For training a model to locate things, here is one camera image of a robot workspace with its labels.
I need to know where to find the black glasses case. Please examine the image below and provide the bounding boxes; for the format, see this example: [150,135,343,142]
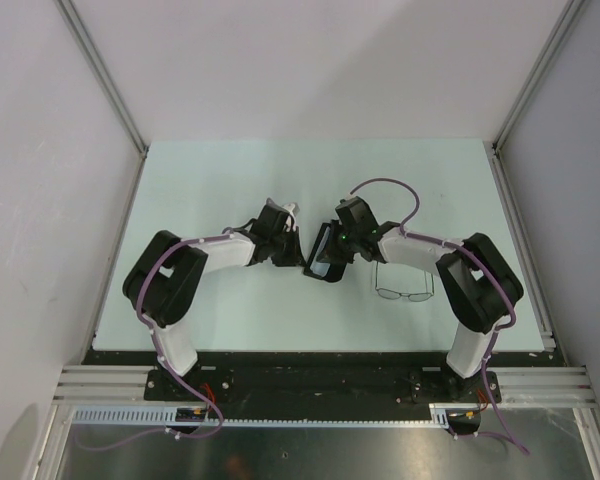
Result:
[303,220,346,283]

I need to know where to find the thin wire-frame glasses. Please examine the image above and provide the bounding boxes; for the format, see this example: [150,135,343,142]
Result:
[373,262,435,303]

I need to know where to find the blue cleaning cloth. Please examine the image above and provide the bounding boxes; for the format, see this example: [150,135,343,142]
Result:
[310,233,330,278]

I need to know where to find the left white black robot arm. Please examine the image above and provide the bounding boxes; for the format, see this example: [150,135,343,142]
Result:
[122,199,306,400]

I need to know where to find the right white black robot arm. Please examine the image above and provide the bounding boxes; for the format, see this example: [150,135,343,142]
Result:
[310,196,524,401]

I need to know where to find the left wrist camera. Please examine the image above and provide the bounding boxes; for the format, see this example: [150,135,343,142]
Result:
[281,202,300,220]

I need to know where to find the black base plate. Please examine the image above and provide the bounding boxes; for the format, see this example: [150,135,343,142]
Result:
[83,350,565,420]

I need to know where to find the aluminium front rail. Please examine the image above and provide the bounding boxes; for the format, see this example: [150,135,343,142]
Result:
[54,366,597,408]

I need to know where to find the slotted cable duct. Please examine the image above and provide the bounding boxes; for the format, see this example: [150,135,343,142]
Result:
[73,404,480,429]

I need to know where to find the left aluminium corner post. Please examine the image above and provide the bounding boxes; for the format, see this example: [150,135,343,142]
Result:
[54,0,148,159]

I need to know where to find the aluminium corner post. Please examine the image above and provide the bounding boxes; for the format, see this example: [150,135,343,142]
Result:
[491,0,590,153]
[54,0,148,159]

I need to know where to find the right aluminium corner post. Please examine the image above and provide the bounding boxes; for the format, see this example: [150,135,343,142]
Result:
[491,0,590,153]

